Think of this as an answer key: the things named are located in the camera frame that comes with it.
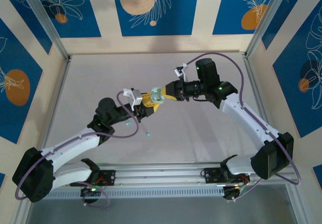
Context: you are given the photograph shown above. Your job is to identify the mint green earbud charging case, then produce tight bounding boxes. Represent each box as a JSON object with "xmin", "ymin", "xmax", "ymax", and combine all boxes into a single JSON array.
[{"xmin": 149, "ymin": 86, "xmax": 165, "ymax": 103}]

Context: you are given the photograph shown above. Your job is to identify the black controller box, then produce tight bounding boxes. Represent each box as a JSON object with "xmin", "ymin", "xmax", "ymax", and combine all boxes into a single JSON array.
[
  {"xmin": 80, "ymin": 186, "xmax": 101, "ymax": 204},
  {"xmin": 222, "ymin": 185, "xmax": 246, "ymax": 202}
]

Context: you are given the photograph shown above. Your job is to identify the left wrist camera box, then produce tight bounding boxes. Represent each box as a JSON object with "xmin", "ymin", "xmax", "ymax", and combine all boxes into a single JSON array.
[{"xmin": 122, "ymin": 88, "xmax": 143, "ymax": 108}]

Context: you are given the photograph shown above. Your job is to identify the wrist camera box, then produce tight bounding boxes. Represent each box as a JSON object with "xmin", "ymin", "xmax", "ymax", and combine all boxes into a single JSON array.
[
  {"xmin": 122, "ymin": 88, "xmax": 143, "ymax": 108},
  {"xmin": 173, "ymin": 62, "xmax": 190, "ymax": 83}
]

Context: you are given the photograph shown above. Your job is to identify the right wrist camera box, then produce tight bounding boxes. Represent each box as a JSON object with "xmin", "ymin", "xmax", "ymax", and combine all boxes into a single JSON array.
[{"xmin": 173, "ymin": 62, "xmax": 190, "ymax": 83}]

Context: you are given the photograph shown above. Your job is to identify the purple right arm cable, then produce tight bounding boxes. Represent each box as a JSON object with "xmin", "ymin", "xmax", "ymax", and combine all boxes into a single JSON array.
[{"xmin": 185, "ymin": 52, "xmax": 302, "ymax": 203}]

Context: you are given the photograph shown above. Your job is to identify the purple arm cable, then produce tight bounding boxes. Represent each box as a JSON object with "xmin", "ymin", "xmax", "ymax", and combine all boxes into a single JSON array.
[
  {"xmin": 15, "ymin": 92, "xmax": 140, "ymax": 201},
  {"xmin": 185, "ymin": 52, "xmax": 302, "ymax": 203}
]

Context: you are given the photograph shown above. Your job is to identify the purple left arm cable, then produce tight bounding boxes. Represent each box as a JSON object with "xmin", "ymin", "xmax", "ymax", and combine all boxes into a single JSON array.
[{"xmin": 15, "ymin": 92, "xmax": 140, "ymax": 201}]

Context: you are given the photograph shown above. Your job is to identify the aluminium side rail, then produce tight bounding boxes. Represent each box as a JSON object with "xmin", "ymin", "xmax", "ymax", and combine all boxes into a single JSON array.
[
  {"xmin": 37, "ymin": 57, "xmax": 72, "ymax": 164},
  {"xmin": 241, "ymin": 53, "xmax": 284, "ymax": 163}
]

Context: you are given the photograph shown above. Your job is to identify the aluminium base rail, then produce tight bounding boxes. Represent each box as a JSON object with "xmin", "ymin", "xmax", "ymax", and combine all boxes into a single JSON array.
[{"xmin": 25, "ymin": 161, "xmax": 295, "ymax": 186}]

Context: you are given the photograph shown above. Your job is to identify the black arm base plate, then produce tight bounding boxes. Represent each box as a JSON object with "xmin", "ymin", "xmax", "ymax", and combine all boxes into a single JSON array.
[
  {"xmin": 95, "ymin": 170, "xmax": 116, "ymax": 187},
  {"xmin": 203, "ymin": 167, "xmax": 250, "ymax": 184}
]

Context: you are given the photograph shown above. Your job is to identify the aluminium frame post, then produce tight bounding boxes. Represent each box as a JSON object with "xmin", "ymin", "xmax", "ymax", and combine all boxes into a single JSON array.
[
  {"xmin": 19, "ymin": 0, "xmax": 71, "ymax": 61},
  {"xmin": 245, "ymin": 0, "xmax": 289, "ymax": 57}
]

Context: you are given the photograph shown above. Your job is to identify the grey slotted cable duct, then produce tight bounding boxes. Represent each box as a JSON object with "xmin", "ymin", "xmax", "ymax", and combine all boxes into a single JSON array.
[{"xmin": 49, "ymin": 185, "xmax": 225, "ymax": 200}]

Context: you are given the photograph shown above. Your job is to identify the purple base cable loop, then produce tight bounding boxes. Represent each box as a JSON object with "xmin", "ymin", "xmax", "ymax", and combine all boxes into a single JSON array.
[{"xmin": 82, "ymin": 183, "xmax": 112, "ymax": 209}]

